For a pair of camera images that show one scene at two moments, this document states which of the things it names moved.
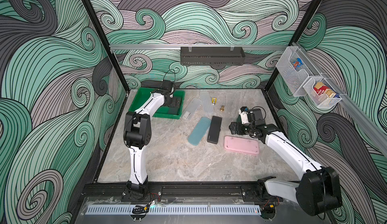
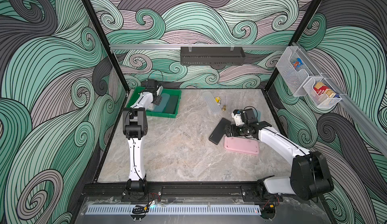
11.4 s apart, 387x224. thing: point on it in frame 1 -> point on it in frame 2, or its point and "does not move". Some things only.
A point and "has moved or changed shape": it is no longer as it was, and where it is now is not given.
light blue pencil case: (199, 130) has moved or changed shape
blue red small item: (298, 63) does not move
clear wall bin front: (320, 92) does not move
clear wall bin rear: (295, 68) does not move
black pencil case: (214, 129) has moved or changed shape
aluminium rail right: (373, 129) does not move
